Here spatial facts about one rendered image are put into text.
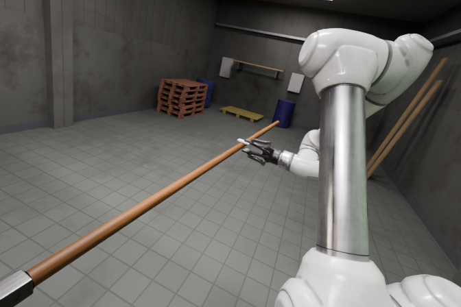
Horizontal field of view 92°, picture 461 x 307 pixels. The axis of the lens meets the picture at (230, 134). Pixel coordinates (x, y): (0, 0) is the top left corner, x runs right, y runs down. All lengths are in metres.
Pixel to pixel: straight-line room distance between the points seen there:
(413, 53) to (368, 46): 0.11
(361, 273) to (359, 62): 0.44
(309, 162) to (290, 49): 6.67
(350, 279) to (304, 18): 7.46
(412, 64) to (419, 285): 0.49
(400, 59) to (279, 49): 7.02
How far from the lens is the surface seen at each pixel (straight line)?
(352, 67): 0.62
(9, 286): 0.52
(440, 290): 0.64
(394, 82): 0.74
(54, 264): 0.54
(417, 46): 0.73
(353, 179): 0.54
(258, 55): 7.78
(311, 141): 1.15
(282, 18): 7.82
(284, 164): 1.09
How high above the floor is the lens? 1.59
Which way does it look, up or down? 18 degrees down
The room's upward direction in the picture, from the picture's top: 13 degrees clockwise
